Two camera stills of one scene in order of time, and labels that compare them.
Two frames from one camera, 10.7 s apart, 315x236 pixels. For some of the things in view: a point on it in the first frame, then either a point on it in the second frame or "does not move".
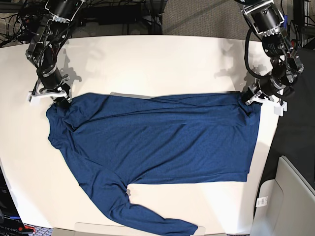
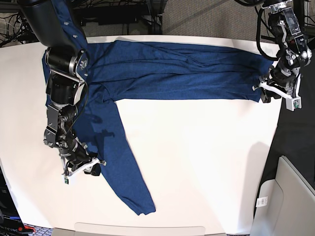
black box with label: (11, 223) does not move
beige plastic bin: (285, 206) does not move
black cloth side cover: (295, 138) does not move
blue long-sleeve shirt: (122, 140) → (115, 71)
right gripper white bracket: (263, 99) → (263, 84)
